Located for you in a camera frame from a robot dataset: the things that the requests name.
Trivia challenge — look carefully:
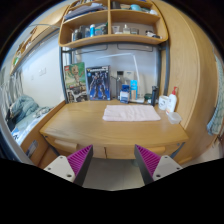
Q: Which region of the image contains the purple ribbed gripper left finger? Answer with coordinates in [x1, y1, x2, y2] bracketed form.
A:
[44, 145, 93, 186]

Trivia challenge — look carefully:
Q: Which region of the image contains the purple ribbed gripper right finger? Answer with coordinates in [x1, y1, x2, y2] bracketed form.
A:
[134, 145, 182, 184]

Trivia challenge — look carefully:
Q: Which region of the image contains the pink folded towel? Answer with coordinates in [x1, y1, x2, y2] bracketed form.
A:
[103, 105, 161, 122]

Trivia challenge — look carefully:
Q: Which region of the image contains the clear plastic cup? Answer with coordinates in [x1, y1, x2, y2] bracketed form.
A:
[168, 112, 182, 124]

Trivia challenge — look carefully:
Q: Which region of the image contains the white mug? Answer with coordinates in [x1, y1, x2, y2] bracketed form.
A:
[158, 95, 169, 110]

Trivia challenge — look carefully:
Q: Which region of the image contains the white desk lamp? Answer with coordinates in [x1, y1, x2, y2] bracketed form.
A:
[105, 52, 146, 104]

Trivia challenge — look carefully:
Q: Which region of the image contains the white lotion pump bottle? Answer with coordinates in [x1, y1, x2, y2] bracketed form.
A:
[166, 87, 177, 114]

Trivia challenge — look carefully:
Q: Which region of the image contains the black bottle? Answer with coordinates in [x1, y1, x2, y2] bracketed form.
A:
[151, 86, 158, 106]

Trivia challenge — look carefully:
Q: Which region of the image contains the bed with teal blanket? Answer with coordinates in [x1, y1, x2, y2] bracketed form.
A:
[6, 95, 51, 144]

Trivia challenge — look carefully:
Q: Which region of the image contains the blue ink bottle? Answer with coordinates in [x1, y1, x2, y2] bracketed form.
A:
[120, 84, 130, 103]

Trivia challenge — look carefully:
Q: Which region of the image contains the blue tube container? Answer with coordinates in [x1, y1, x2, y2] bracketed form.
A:
[130, 80, 138, 100]

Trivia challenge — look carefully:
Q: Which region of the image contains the green Groot lego box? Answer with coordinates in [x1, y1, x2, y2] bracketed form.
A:
[64, 62, 87, 103]

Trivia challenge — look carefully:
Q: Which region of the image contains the blue robot model kit box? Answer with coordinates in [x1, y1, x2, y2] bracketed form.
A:
[86, 66, 110, 100]

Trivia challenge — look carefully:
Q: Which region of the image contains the tall wooden wardrobe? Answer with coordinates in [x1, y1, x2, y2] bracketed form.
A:
[154, 0, 218, 164]

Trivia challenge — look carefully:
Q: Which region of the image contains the wooden wall shelf unit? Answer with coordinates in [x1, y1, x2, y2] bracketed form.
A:
[58, 0, 169, 48]

